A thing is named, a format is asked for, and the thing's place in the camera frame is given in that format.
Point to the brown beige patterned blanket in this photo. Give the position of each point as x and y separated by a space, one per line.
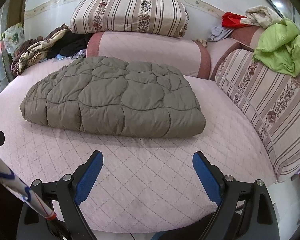
33 51

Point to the pink rolled quilt right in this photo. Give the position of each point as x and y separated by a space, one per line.
243 38

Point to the striped floral folded quilt back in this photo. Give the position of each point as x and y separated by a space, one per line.
161 17

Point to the striped floral folded quilt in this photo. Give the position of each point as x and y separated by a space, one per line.
271 103
161 17

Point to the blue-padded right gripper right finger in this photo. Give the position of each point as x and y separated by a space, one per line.
220 193

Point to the black clothes pile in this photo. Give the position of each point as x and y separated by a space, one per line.
69 45

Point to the olive green hooded puffer jacket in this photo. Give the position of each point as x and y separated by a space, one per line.
108 96

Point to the lime green blanket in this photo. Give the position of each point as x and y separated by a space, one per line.
278 48

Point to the pink rolled quilt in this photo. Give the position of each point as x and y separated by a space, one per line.
190 57
243 38

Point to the floral printed bag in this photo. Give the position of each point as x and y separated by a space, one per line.
13 38

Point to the striped floral folded quilt right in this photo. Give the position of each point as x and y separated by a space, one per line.
271 103

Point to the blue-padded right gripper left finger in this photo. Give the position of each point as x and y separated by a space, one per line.
72 192

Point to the red cloth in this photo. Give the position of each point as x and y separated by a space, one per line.
233 21

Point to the cream crumpled cloth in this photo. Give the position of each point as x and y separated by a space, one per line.
261 16

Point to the grey-blue garment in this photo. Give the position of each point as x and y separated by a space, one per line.
218 33

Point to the pink rolled quilt back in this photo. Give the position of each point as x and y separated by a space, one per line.
190 57

